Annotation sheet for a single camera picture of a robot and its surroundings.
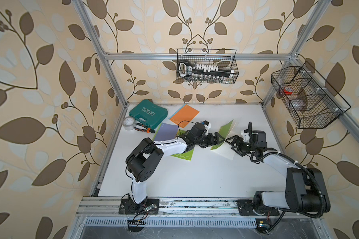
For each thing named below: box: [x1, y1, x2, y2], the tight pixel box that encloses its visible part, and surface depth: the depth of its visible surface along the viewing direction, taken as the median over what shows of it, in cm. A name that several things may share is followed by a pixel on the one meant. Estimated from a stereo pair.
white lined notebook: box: [210, 119, 236, 161], surface depth 94 cm
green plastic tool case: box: [128, 99, 169, 130], surface depth 110 cm
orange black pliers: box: [133, 122, 156, 133], surface depth 106 cm
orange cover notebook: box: [168, 103, 200, 128], surface depth 118 cm
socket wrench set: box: [178, 60, 235, 83], surface depth 86 cm
